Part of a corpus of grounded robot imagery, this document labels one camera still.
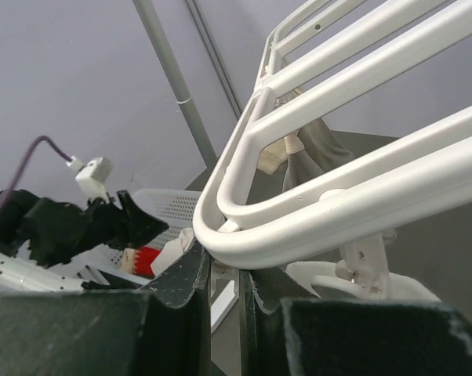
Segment metal drying rack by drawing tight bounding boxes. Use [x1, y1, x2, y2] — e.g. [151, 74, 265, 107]
[133, 0, 239, 333]

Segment grey beige sock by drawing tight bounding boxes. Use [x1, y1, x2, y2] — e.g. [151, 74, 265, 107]
[257, 118, 354, 192]

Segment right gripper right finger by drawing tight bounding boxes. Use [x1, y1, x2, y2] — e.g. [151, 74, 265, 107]
[239, 269, 472, 375]

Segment white perforated plastic basket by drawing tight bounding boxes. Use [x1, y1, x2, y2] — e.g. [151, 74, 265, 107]
[77, 189, 200, 288]

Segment white sock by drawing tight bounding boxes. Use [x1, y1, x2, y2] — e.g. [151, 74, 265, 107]
[151, 228, 194, 277]
[285, 260, 440, 302]

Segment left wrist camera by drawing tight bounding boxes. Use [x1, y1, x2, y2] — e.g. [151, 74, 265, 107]
[66, 157, 114, 203]

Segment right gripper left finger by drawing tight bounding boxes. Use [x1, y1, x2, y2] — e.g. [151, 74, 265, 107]
[0, 243, 211, 375]

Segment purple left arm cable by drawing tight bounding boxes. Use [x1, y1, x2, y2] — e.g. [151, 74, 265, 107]
[0, 135, 71, 228]

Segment red sock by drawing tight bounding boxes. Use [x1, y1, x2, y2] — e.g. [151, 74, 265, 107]
[132, 246, 161, 277]

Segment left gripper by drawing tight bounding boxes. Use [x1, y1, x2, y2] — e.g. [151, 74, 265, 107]
[24, 190, 169, 266]

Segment white clip sock hanger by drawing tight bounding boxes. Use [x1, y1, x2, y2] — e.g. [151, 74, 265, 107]
[192, 1, 472, 302]

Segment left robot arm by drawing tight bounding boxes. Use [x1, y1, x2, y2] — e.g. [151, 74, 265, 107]
[0, 190, 169, 292]

